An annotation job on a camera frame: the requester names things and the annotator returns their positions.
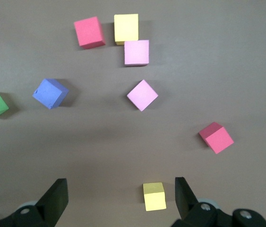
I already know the purple foam cube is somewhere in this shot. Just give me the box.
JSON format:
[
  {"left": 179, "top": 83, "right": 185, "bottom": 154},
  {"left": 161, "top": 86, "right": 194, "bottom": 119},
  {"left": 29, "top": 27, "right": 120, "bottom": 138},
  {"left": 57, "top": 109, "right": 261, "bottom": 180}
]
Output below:
[{"left": 32, "top": 78, "right": 70, "bottom": 110}]

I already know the brown table cover sheet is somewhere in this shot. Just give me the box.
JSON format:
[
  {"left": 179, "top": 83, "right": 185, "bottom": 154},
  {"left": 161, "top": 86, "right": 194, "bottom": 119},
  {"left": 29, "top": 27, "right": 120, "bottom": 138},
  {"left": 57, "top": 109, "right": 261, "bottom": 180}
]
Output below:
[{"left": 0, "top": 0, "right": 266, "bottom": 227}]

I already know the red foam cube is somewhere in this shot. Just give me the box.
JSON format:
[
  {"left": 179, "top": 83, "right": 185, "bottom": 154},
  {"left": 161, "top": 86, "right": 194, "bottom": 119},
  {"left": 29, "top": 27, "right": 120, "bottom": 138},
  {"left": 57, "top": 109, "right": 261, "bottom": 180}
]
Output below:
[
  {"left": 198, "top": 122, "right": 235, "bottom": 155},
  {"left": 73, "top": 16, "right": 106, "bottom": 50}
]

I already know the yellow foam cube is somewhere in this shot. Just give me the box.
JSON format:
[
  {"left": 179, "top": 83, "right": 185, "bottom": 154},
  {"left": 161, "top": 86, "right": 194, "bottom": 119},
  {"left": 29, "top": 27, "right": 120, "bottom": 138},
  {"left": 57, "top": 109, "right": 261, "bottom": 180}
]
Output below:
[
  {"left": 113, "top": 13, "right": 139, "bottom": 46},
  {"left": 143, "top": 182, "right": 167, "bottom": 212}
]

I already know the pink foam cube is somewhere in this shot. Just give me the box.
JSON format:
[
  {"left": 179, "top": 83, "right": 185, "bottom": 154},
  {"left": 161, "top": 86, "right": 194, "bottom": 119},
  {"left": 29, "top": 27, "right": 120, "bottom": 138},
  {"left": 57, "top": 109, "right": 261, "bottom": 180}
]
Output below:
[
  {"left": 124, "top": 39, "right": 150, "bottom": 67},
  {"left": 126, "top": 79, "right": 159, "bottom": 112}
]

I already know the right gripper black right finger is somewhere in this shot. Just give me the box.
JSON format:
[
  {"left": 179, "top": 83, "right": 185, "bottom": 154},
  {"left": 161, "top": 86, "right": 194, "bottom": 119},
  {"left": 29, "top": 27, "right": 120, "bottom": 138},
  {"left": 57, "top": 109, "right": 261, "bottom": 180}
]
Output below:
[{"left": 172, "top": 176, "right": 218, "bottom": 227}]

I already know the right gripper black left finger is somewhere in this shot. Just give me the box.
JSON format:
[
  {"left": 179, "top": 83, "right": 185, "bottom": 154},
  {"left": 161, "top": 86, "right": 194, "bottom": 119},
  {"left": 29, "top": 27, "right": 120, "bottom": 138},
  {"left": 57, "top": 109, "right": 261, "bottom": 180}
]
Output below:
[{"left": 0, "top": 178, "right": 69, "bottom": 227}]

